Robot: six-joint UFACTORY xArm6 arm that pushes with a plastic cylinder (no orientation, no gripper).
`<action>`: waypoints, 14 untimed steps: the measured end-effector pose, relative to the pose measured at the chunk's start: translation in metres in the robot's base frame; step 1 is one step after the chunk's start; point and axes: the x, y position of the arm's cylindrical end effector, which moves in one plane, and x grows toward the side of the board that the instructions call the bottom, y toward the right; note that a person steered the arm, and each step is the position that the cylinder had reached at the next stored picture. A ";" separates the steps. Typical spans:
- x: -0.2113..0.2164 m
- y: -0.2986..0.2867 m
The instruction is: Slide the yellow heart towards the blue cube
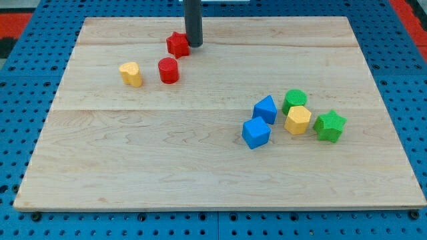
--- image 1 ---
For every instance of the blue cube block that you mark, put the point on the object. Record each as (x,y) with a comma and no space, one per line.
(255,132)

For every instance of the yellow heart block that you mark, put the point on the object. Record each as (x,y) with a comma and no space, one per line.
(130,74)

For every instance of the blue triangular prism block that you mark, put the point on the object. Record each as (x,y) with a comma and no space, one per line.
(266,109)

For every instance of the light wooden board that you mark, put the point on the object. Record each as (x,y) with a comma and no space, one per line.
(111,147)

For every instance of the red cylinder block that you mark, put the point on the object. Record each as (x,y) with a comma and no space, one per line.
(168,70)

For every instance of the green cylinder block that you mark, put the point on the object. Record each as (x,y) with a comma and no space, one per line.
(294,97)

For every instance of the red star block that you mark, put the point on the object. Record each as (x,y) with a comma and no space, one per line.
(178,45)

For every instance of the yellow hexagon block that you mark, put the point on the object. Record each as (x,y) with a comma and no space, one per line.
(297,120)

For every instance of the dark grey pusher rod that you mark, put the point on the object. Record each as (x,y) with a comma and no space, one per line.
(193,22)

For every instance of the green star block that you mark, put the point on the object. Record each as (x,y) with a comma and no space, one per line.
(329,126)

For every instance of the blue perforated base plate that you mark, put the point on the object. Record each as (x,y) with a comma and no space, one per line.
(33,70)

